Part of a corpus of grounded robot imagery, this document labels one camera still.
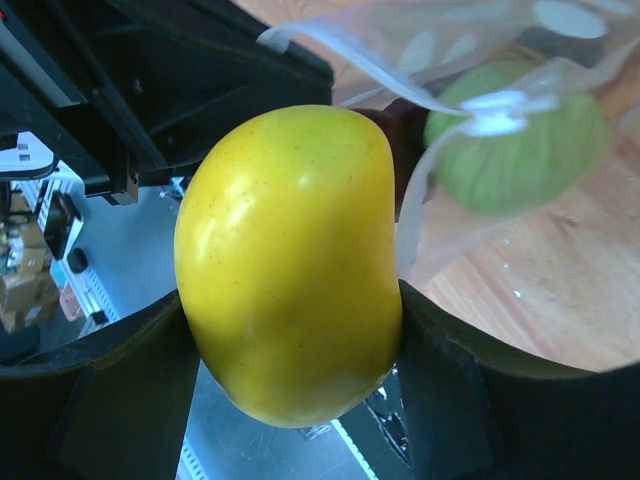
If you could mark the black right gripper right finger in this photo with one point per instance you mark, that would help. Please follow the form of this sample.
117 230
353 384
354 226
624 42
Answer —
478 408

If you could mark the white bag zipper slider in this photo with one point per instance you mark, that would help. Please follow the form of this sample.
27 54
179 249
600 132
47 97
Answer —
494 114

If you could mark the dark brown toy chestnut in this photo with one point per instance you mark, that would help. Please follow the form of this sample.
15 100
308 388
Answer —
403 125

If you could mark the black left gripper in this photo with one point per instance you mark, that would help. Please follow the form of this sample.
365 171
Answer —
132 93

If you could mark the clear polka dot zip bag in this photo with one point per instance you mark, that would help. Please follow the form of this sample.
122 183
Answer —
437 55

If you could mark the green toy cabbage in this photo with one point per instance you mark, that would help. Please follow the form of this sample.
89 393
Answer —
509 174

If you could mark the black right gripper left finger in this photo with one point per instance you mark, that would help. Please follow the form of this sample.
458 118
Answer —
111 405

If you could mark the yellow toy mango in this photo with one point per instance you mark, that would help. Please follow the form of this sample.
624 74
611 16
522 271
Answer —
284 263

